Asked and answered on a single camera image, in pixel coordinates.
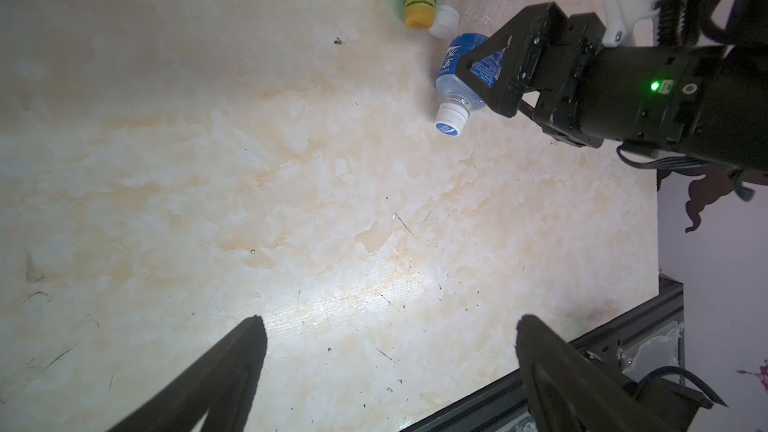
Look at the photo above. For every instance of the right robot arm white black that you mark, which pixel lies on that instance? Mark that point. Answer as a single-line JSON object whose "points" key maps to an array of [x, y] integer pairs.
{"points": [[738, 138]]}

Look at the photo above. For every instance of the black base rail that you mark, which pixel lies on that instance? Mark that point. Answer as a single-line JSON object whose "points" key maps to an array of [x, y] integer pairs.
{"points": [[624, 349]]}

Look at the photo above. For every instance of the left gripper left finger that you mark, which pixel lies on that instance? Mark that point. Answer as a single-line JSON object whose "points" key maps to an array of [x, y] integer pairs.
{"points": [[216, 392]]}

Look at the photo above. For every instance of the Pocari blue label bottle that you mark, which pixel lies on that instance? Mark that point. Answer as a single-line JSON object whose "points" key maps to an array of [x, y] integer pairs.
{"points": [[458, 101]]}

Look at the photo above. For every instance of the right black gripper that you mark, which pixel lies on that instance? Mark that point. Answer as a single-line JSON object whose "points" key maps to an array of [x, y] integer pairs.
{"points": [[657, 98]]}

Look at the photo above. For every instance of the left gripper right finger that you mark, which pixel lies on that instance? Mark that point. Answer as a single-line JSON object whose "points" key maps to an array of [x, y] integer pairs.
{"points": [[565, 392]]}

